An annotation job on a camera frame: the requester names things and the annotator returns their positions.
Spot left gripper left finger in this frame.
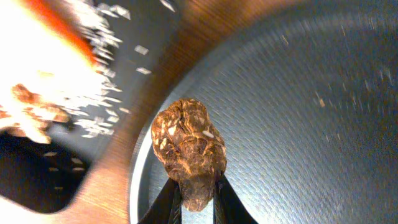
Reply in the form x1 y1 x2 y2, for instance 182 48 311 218
138 178 182 224

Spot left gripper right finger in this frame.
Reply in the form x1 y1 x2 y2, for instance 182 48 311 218
213 175 258 224

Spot brown food lump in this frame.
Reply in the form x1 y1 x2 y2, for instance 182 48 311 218
150 98 227 212

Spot orange carrot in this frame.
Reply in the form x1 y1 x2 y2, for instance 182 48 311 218
20 0 95 66

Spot black rectangular tray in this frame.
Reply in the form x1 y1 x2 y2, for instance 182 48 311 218
1 0 185 213

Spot spilled rice and shells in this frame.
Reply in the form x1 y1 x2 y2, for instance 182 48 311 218
0 0 153 146

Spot round black serving tray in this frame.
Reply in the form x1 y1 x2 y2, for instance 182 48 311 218
129 0 398 224

